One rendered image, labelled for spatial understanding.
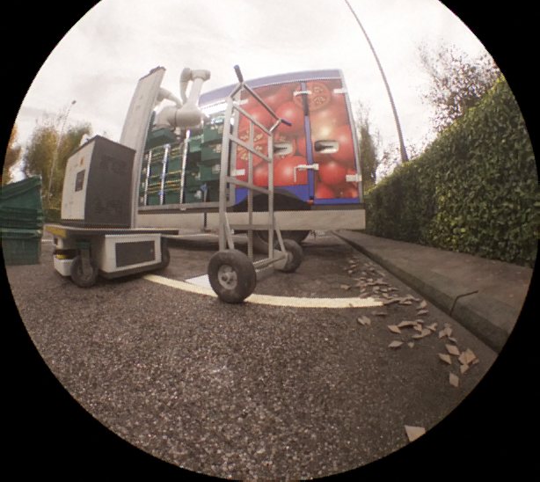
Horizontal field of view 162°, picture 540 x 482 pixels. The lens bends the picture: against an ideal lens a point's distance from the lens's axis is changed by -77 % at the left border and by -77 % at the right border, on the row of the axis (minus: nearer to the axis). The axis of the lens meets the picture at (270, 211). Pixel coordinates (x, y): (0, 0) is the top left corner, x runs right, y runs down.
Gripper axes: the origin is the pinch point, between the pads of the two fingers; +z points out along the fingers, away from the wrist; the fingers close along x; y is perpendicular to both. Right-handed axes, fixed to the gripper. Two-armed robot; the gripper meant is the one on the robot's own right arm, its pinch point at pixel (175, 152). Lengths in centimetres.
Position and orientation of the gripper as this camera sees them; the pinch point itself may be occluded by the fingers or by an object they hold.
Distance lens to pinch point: 193.4
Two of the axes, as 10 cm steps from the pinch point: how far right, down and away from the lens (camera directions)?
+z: 0.0, 10.0, -0.7
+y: -2.1, -0.7, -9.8
